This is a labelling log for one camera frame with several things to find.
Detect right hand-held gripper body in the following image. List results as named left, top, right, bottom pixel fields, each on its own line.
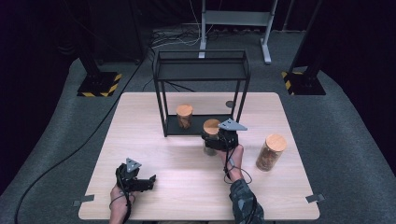
left=214, top=118, right=248, bottom=152

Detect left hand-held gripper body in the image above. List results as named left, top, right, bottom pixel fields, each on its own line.
left=115, top=157, right=143, bottom=192

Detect tall glass jar dark contents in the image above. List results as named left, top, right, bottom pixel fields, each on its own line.
left=202, top=119, right=222, bottom=157

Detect short glass jar wooden lid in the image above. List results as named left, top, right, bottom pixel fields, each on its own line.
left=176, top=104, right=194, bottom=130

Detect wide glass jar orange contents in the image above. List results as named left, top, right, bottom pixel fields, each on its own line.
left=255, top=133, right=288, bottom=173

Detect black metal shelf rack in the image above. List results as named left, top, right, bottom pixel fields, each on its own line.
left=151, top=49, right=252, bottom=138

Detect person's left hand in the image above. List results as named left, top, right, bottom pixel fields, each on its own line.
left=108, top=185, right=137, bottom=217

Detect person's right hand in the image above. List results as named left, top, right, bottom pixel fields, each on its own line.
left=217, top=144, right=245, bottom=182

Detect grey tape piece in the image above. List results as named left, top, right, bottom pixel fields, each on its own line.
left=72, top=194, right=95, bottom=208
left=304, top=192, right=327, bottom=204

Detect black stand with striped base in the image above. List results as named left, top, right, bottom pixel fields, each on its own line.
left=281, top=0, right=327, bottom=97
left=76, top=46, right=123, bottom=98

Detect grey metal stand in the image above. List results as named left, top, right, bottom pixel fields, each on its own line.
left=198, top=0, right=279, bottom=65

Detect grey metal pole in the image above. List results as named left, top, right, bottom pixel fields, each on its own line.
left=281, top=0, right=296, bottom=32

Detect black cabinet on casters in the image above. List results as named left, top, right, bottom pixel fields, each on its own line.
left=87, top=0, right=149, bottom=66

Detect left hand-held gripper cable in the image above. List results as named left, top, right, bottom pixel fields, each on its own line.
left=108, top=172, right=134, bottom=224

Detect hand-held gripper cable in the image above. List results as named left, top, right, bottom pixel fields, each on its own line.
left=108, top=172, right=134, bottom=224
left=222, top=148, right=253, bottom=185

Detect right hand-held gripper cable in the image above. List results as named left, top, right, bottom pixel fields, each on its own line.
left=222, top=148, right=253, bottom=185

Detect thin black cable behind rack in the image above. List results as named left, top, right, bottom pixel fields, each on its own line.
left=142, top=77, right=196, bottom=93

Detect long black floor cable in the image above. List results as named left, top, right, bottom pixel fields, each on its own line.
left=13, top=59, right=148, bottom=224

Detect bundle of floor cables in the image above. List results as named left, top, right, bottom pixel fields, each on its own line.
left=148, top=27, right=219, bottom=50

